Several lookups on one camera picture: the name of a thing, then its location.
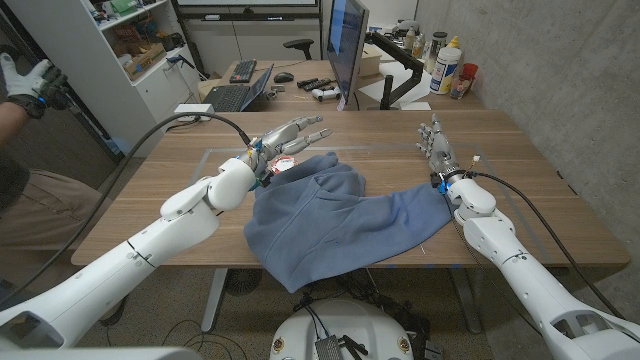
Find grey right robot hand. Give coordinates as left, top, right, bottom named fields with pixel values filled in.
left=416, top=113, right=465, bottom=187

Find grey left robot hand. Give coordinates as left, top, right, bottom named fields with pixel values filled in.
left=247, top=114, right=334, bottom=176

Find person's white gloved hand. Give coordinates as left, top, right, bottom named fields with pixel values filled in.
left=0, top=52, right=54, bottom=100

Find person's bare forearm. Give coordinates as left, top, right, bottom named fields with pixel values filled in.
left=0, top=100, right=31, bottom=149

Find blue hoodie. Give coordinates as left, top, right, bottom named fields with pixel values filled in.
left=243, top=151, right=454, bottom=294

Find red and white tape roll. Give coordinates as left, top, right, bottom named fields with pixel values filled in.
left=272, top=155, right=299, bottom=174

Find black wrist band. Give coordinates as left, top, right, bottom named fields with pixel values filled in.
left=6, top=93, right=47, bottom=120

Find wooden office desk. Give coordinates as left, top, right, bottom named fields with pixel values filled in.
left=197, top=59, right=485, bottom=112

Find white game controller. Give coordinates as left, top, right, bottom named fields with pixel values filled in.
left=311, top=85, right=342, bottom=103

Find dark open laptop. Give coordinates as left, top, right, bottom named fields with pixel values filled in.
left=202, top=63, right=275, bottom=113

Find white shelf unit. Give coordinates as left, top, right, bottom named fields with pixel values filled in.
left=4, top=0, right=204, bottom=159

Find black keyboard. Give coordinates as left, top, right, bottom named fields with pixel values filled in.
left=228, top=58, right=258, bottom=84

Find white wipes canister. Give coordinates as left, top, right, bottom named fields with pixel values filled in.
left=428, top=45, right=463, bottom=96

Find white paper sheets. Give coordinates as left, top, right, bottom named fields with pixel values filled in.
left=358, top=60, right=436, bottom=107

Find white power strip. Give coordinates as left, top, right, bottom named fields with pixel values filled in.
left=173, top=102, right=216, bottom=123

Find black office chair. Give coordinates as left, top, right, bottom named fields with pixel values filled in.
left=282, top=38, right=315, bottom=61

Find dark tall jar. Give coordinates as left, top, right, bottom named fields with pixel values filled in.
left=424, top=31, right=449, bottom=74

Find closed tan cardboard box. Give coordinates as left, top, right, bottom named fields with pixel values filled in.
left=358, top=43, right=384, bottom=78

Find black computer monitor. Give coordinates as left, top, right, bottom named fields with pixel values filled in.
left=325, top=0, right=371, bottom=106

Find open brown cardboard box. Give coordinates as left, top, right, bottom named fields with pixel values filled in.
left=122, top=42, right=168, bottom=81

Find green box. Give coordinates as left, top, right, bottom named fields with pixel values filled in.
left=109, top=0, right=139, bottom=16

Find person in khaki trousers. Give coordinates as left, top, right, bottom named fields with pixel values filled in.
left=0, top=149, right=126, bottom=321

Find black round floor device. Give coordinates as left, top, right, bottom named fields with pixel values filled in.
left=223, top=268, right=264, bottom=297

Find white table leg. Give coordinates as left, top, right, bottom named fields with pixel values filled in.
left=449, top=268, right=484, bottom=335
left=200, top=268, right=229, bottom=334

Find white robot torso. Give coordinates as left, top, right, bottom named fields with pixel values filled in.
left=269, top=298, right=415, bottom=360

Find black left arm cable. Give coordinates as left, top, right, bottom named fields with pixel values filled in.
left=0, top=111, right=253, bottom=307

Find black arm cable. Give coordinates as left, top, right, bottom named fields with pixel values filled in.
left=467, top=171, right=627, bottom=320
left=0, top=111, right=253, bottom=307

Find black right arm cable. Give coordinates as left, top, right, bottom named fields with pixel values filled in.
left=467, top=171, right=627, bottom=320

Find whiteboard with black frame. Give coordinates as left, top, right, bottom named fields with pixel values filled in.
left=174, top=0, right=321, bottom=22

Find black floor cable bundle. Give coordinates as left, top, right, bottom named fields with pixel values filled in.
left=294, top=269, right=431, bottom=351

